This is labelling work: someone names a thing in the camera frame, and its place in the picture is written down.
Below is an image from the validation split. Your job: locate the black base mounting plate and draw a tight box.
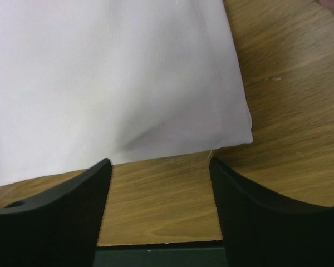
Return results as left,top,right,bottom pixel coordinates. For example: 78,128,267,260
93,241,228,267

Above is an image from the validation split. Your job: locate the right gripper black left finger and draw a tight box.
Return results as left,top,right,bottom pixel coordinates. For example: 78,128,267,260
0,159,112,266

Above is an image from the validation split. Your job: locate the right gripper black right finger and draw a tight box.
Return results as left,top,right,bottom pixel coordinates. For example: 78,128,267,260
209,158,334,266

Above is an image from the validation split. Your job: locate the white t shirt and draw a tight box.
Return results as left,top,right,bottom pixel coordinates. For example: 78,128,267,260
0,1,253,186

